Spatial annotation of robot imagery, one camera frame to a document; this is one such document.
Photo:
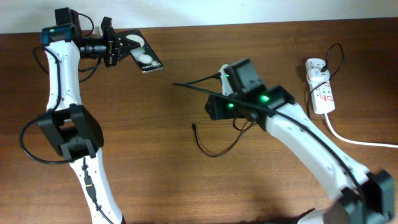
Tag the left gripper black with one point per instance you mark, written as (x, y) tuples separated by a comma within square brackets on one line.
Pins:
[(112, 45)]

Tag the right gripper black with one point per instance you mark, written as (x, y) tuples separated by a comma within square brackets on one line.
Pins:
[(219, 111)]

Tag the black flip smartphone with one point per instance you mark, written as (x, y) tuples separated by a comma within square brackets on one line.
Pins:
[(143, 55)]

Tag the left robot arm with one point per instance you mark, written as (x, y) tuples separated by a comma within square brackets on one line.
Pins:
[(71, 130)]

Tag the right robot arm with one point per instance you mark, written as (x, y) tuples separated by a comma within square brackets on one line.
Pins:
[(358, 195)]

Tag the white USB charger adapter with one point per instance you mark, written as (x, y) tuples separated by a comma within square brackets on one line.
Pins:
[(315, 75)]

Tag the white power strip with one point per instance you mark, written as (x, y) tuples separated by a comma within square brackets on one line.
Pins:
[(321, 93)]

